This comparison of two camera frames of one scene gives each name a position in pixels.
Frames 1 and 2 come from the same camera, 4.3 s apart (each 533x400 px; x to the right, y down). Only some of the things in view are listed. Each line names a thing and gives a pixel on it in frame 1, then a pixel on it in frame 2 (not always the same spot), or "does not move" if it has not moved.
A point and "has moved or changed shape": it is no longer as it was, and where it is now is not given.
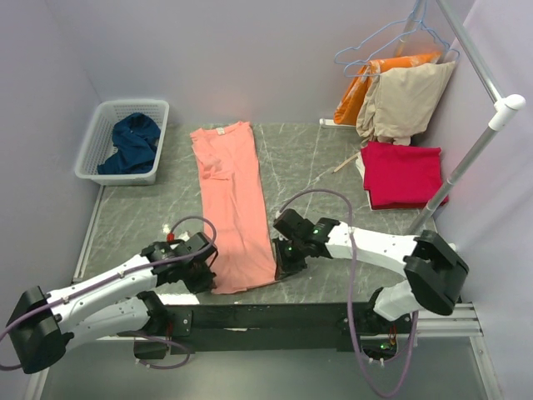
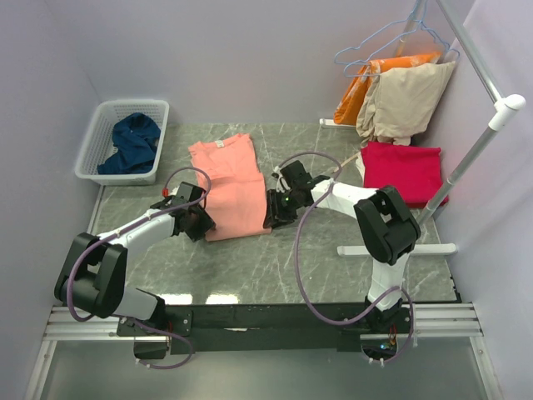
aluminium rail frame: x=455 y=319 does not move
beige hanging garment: x=400 y=102 does not move
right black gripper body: x=291 y=257 -> x=283 y=205
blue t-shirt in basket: x=136 y=135 does not move
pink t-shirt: x=236 y=205 has moved or changed shape
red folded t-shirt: x=402 y=176 does not move
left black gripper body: x=199 y=277 -> x=200 y=223
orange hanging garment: x=349 y=104 does not move
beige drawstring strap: x=346 y=162 does not move
